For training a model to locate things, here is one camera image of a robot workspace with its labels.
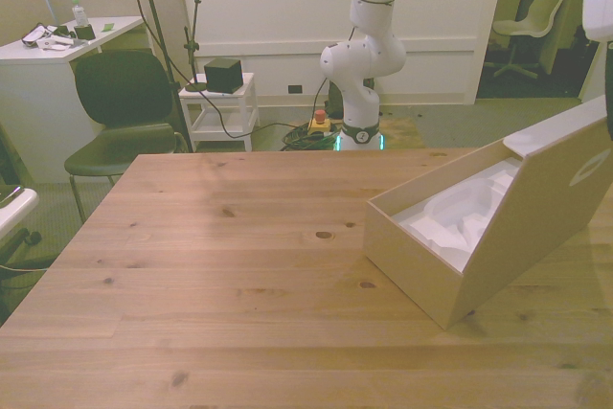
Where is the white rounded table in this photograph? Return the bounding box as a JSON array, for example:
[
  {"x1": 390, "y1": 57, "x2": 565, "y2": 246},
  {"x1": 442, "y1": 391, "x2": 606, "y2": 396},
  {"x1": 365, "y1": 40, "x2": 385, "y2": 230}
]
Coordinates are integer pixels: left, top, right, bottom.
[{"x1": 0, "y1": 183, "x2": 40, "y2": 240}]

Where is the long black cable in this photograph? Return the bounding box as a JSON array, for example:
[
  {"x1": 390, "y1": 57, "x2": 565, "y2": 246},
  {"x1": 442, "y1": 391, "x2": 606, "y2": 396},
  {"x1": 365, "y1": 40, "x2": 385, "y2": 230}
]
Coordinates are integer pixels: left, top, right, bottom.
[{"x1": 113, "y1": 0, "x2": 310, "y2": 139}]

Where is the small white side table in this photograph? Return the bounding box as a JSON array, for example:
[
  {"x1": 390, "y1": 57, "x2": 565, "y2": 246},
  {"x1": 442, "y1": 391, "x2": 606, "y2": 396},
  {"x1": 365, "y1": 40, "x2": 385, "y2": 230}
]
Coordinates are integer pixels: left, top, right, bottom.
[{"x1": 177, "y1": 72, "x2": 261, "y2": 153}]

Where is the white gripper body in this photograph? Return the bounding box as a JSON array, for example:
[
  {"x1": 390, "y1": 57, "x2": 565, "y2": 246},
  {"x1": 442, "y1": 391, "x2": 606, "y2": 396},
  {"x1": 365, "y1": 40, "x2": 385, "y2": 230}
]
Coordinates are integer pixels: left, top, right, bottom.
[{"x1": 603, "y1": 38, "x2": 613, "y2": 119}]

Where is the tall black tripod stand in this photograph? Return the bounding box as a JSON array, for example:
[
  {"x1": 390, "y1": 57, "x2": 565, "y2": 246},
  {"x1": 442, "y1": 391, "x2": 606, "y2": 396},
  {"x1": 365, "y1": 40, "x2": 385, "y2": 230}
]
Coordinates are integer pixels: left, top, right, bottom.
[{"x1": 130, "y1": 0, "x2": 195, "y2": 154}]

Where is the white swivel chair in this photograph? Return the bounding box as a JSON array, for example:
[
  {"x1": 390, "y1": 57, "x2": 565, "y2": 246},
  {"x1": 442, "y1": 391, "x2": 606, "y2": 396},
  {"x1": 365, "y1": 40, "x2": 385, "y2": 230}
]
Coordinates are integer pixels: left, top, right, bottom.
[{"x1": 491, "y1": 0, "x2": 568, "y2": 80}]

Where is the clear plastic bottle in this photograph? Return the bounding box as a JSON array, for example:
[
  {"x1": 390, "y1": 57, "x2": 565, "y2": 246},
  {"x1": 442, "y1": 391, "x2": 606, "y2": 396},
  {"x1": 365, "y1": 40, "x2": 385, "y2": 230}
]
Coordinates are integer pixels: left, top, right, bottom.
[{"x1": 71, "y1": 0, "x2": 90, "y2": 28}]

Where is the white handheld controller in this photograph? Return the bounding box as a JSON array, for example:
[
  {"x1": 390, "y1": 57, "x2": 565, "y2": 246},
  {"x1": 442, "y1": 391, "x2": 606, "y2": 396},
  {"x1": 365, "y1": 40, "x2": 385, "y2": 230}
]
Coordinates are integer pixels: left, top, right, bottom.
[{"x1": 37, "y1": 34, "x2": 74, "y2": 53}]

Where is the white moulded foam insert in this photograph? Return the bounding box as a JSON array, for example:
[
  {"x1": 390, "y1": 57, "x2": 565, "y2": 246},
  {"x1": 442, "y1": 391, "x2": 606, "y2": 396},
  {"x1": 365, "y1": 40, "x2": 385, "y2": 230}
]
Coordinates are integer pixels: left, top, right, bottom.
[{"x1": 392, "y1": 158, "x2": 521, "y2": 273}]

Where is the white desk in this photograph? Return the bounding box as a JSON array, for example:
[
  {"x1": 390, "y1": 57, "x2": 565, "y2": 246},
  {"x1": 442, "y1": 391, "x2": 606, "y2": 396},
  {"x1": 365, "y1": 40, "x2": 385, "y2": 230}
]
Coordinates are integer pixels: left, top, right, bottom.
[{"x1": 0, "y1": 15, "x2": 155, "y2": 185}]

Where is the black cube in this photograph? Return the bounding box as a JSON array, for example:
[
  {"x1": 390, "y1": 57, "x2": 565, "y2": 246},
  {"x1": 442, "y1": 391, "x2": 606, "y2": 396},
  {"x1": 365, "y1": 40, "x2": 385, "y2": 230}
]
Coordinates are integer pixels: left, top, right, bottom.
[{"x1": 203, "y1": 57, "x2": 242, "y2": 95}]

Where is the bundle of floor cables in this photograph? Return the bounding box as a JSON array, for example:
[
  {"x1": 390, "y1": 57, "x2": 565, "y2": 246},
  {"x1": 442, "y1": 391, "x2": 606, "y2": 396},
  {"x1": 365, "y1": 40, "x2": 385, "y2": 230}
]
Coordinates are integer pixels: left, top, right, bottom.
[{"x1": 280, "y1": 122, "x2": 342, "y2": 152}]

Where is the yellow emergency stop button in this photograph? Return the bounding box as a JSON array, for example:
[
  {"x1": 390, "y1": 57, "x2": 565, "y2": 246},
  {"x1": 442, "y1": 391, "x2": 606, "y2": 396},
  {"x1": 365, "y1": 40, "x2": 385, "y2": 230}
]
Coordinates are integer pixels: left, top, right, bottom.
[{"x1": 307, "y1": 109, "x2": 332, "y2": 135}]

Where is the black office chair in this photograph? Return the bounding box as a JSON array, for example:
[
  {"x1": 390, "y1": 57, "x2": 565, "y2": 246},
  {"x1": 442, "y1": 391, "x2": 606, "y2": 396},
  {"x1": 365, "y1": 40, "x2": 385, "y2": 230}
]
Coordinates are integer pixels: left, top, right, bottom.
[{"x1": 63, "y1": 50, "x2": 191, "y2": 224}]

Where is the beige cardboard box with lid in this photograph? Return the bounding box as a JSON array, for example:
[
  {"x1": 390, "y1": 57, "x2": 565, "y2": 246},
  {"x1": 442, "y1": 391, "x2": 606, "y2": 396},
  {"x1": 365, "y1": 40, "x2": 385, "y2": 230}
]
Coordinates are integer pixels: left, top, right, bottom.
[{"x1": 364, "y1": 94, "x2": 613, "y2": 332}]

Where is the short black microphone stand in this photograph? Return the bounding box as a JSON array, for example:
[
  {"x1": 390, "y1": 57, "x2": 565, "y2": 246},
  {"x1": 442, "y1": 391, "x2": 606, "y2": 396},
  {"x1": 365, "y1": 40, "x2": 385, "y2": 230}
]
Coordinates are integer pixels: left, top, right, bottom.
[{"x1": 182, "y1": 0, "x2": 211, "y2": 94}]

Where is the white panelled cabinet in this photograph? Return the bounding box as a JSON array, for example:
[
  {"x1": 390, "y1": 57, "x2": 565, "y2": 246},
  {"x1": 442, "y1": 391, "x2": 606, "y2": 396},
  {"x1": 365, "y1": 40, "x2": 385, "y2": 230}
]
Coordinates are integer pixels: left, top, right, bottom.
[{"x1": 173, "y1": 0, "x2": 510, "y2": 109}]

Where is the black chair base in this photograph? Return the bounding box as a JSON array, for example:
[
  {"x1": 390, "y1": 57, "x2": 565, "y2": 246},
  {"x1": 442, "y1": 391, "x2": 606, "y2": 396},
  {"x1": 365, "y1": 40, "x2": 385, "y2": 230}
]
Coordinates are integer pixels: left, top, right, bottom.
[{"x1": 0, "y1": 229, "x2": 59, "y2": 303}]

